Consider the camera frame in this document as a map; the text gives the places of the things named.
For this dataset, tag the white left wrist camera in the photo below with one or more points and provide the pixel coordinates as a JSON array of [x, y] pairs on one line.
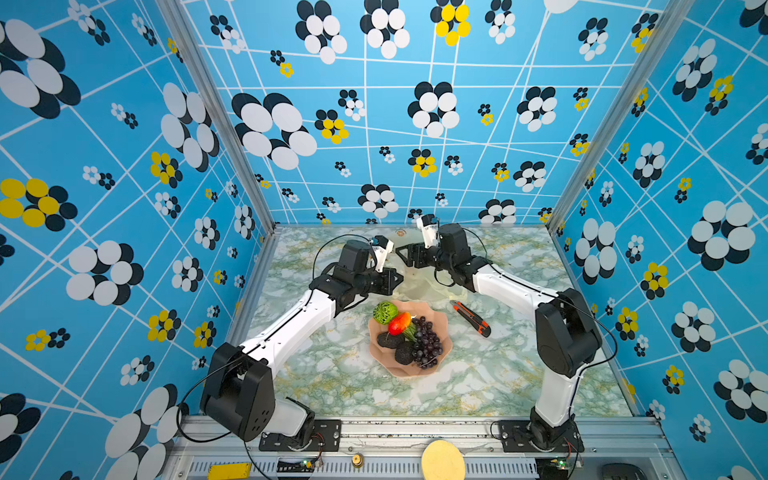
[[381, 247]]

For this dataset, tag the small brass knob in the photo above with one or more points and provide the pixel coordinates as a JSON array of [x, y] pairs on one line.
[[357, 460]]

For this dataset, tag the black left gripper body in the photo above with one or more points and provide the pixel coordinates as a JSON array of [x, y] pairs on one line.
[[379, 283]]

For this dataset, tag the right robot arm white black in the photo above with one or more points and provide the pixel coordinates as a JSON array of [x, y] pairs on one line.
[[567, 336]]

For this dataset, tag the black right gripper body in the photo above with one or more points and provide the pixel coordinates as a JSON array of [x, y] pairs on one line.
[[425, 258]]

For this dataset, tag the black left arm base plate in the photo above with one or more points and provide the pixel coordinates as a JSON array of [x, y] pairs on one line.
[[319, 435]]

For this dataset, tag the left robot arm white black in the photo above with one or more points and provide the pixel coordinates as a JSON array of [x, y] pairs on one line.
[[239, 391]]

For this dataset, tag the yellow box on rail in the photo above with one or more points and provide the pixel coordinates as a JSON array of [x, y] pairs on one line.
[[232, 471]]

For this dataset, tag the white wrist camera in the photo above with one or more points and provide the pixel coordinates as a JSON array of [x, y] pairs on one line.
[[381, 247], [428, 225]]

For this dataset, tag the dark purple grape bunch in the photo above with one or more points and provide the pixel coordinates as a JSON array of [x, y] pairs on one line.
[[428, 346]]

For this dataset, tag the aluminium front rail frame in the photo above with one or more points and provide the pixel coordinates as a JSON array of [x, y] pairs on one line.
[[392, 448]]

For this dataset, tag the red black utility knife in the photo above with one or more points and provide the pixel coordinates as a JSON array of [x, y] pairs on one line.
[[475, 320]]

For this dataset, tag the pink scalloped fruit plate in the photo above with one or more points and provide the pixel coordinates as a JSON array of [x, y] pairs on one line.
[[386, 356]]

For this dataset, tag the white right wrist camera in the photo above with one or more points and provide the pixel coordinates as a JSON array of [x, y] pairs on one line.
[[428, 225]]

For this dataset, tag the translucent yellowish plastic bag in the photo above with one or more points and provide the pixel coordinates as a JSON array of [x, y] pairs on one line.
[[425, 285]]

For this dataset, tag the green kiwi fruit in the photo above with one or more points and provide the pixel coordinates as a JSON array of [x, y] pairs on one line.
[[385, 312]]

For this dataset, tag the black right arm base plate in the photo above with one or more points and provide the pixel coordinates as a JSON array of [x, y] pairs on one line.
[[524, 436]]

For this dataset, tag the dark avocado fruit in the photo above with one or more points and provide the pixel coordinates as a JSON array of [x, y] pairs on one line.
[[404, 354], [389, 341]]

